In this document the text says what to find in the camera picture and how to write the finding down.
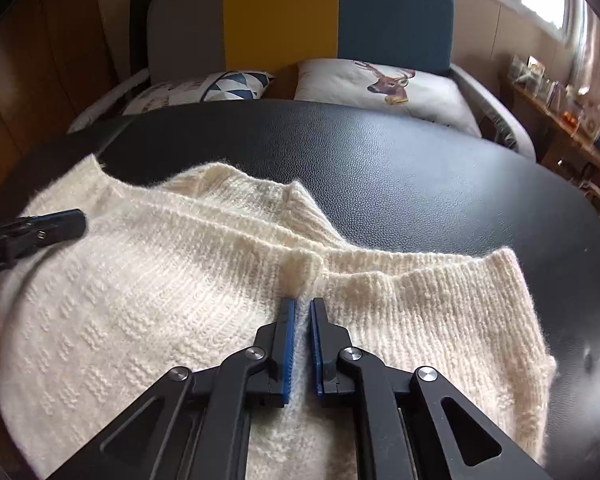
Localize deer print pillow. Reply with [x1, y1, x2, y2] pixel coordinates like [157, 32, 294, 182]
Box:
[294, 58, 481, 138]

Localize cream knitted sweater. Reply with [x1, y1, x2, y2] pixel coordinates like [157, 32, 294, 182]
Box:
[0, 157, 556, 477]

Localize patterned curtain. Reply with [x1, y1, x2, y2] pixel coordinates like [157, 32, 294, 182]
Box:
[569, 0, 600, 126]

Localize wooden desk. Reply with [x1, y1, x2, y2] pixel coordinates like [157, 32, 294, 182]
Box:
[500, 75, 600, 196]

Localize geometric pattern pillow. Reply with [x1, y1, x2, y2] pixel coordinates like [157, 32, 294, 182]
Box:
[123, 70, 275, 116]

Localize grey yellow blue sofa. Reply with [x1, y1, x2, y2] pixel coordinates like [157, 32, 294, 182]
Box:
[69, 0, 535, 158]

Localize wooden wardrobe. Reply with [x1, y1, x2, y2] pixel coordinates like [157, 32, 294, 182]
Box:
[0, 0, 118, 185]

